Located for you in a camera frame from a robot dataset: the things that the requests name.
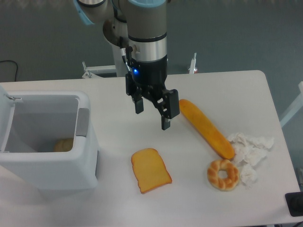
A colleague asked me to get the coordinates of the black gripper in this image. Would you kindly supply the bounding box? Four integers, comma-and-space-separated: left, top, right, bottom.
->
125, 55, 180, 130

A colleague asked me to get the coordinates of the white trash can lid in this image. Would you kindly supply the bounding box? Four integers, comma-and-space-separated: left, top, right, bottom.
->
0, 87, 15, 152

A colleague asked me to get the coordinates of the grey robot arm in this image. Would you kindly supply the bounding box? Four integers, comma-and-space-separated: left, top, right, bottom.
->
74, 0, 179, 130

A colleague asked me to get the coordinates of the white trash can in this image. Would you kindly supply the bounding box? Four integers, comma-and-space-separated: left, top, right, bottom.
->
0, 90, 99, 190

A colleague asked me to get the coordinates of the long baguette bread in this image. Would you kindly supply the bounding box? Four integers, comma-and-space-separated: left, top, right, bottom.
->
179, 99, 235, 160

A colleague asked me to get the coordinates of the toast bread slice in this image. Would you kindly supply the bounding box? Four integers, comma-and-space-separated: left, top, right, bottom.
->
131, 148, 172, 194

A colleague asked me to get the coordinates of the round bread roll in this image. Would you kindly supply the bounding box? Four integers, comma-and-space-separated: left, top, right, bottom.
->
53, 138, 73, 152

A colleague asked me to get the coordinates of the large crumpled white tissue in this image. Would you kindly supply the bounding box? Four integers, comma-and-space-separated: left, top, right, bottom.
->
227, 132, 275, 166

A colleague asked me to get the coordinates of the small crumpled white tissue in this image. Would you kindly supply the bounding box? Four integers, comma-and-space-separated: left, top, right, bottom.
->
240, 164, 258, 188

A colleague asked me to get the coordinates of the black device at edge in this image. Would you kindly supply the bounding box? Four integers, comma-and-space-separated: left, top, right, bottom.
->
285, 192, 303, 217

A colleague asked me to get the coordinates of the twisted ring bread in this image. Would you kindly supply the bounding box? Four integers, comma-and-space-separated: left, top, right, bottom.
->
207, 159, 240, 191

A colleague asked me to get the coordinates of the white frame bar right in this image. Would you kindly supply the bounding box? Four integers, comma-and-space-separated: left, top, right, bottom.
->
280, 81, 303, 128

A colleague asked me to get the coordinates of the black floor cable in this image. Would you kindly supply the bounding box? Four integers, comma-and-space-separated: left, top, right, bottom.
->
0, 60, 18, 83

